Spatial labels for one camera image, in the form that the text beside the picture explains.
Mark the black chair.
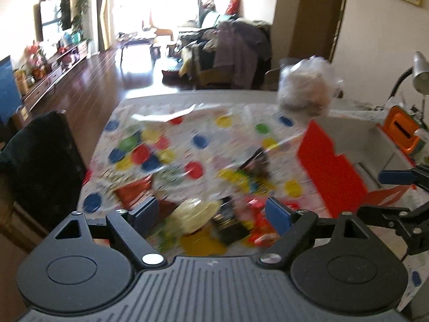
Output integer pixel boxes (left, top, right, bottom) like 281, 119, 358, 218
0, 111, 88, 233

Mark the blue cabinet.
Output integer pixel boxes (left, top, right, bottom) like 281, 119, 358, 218
0, 55, 21, 125

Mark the brown chocolate snack packet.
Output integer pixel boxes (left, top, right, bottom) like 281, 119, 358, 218
239, 147, 273, 179

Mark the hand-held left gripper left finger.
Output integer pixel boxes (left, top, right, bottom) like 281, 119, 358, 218
54, 197, 167, 271

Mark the wooden coffee table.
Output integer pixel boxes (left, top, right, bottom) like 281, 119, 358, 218
116, 32, 159, 65

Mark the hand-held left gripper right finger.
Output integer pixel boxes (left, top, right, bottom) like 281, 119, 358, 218
260, 198, 366, 269

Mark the sofa with clothes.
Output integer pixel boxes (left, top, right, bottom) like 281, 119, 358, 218
179, 9, 273, 90

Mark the pale yellow snack bag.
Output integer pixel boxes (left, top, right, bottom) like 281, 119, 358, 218
170, 198, 224, 236

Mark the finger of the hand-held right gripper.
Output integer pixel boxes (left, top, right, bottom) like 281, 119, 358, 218
356, 206, 429, 256
379, 166, 429, 188

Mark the silver desk lamp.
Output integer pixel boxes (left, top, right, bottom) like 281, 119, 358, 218
389, 51, 429, 102

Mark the potted green plant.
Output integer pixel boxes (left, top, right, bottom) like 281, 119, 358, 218
69, 0, 93, 42

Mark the red cardboard box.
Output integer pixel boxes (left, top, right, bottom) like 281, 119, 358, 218
297, 114, 419, 218

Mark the orange box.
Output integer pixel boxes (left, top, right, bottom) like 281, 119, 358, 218
384, 105, 422, 155

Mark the black snack packet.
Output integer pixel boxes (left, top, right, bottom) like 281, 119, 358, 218
210, 196, 251, 246

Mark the yellow cartoon snack packet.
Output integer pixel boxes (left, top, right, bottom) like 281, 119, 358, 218
181, 231, 229, 258

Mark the balloon printed tablecloth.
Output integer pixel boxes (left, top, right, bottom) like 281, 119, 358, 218
79, 99, 429, 309

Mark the clear plastic bag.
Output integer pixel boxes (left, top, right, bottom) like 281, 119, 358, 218
276, 56, 345, 120

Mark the television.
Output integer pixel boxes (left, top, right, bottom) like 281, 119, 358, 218
34, 0, 72, 43

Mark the red shiny snack packet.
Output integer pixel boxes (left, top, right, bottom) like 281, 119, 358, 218
241, 197, 281, 248

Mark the wooden television cabinet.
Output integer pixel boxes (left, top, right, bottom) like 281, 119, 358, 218
13, 38, 93, 112

